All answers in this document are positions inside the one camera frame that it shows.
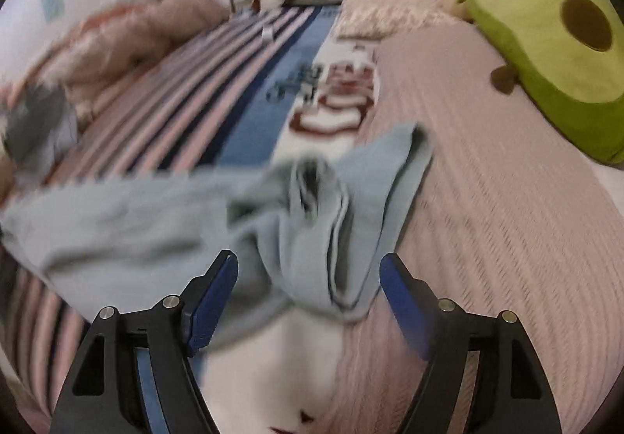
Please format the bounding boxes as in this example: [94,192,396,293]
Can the light blue pants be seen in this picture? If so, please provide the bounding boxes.
[1,122,433,345]

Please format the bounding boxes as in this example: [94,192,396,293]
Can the grey blue folded clothes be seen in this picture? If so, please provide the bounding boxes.
[3,83,78,188]

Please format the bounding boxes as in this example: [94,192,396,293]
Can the striped Diet Coke blanket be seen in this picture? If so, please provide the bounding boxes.
[1,6,372,433]

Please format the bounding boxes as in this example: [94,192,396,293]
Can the pink beige duvet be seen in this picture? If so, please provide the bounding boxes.
[1,0,230,124]

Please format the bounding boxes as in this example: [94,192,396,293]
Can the avocado plush toy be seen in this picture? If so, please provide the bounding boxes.
[464,0,623,165]

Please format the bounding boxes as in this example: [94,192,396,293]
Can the small white remote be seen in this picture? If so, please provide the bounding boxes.
[261,25,274,44]

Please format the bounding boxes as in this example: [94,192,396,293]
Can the floral pillow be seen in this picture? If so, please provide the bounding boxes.
[332,0,458,40]

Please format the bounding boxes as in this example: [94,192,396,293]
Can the blue wall sticker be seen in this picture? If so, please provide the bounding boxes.
[40,0,64,23]

